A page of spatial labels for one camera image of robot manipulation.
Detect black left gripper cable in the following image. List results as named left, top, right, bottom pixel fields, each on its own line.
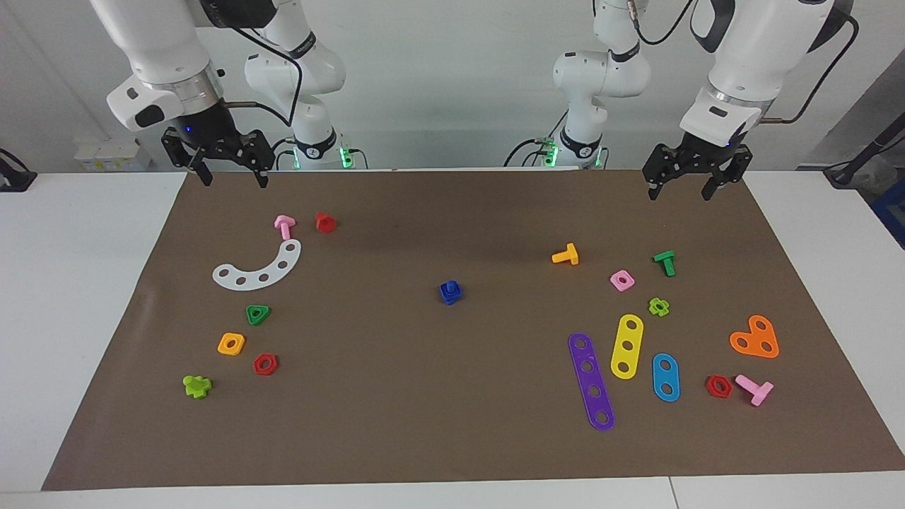
left=628, top=0, right=860, bottom=127

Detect black clamp mount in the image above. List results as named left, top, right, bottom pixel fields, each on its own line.
left=0, top=148, right=37, bottom=193

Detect blue two-hole strip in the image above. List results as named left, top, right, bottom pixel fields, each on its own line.
left=651, top=353, right=681, bottom=403

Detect purple four-hole strip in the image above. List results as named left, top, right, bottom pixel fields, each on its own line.
left=568, top=332, right=616, bottom=432

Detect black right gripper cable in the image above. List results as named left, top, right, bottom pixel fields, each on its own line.
left=212, top=28, right=305, bottom=128

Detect blue crate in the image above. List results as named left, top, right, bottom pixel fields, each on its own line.
left=872, top=180, right=905, bottom=250

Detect white boxes with yellow labels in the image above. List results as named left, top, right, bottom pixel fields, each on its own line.
left=74, top=136, right=153, bottom=172

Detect yellow three-hole strip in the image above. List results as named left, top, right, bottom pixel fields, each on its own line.
left=610, top=314, right=645, bottom=380

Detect white curved perforated plate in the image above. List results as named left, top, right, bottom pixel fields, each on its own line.
left=212, top=239, right=303, bottom=291

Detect black base cable bundle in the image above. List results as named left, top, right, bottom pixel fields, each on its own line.
left=504, top=136, right=563, bottom=168
left=272, top=136, right=368, bottom=170

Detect orange heart-shaped plate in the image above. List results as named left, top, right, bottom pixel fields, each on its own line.
left=729, top=315, right=780, bottom=359

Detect brown table mat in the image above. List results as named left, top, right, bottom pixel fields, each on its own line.
left=41, top=168, right=905, bottom=492

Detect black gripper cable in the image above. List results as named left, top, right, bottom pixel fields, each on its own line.
left=212, top=28, right=305, bottom=128
left=628, top=0, right=860, bottom=127

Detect black stand pole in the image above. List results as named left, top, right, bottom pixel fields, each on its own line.
left=824, top=113, right=905, bottom=188

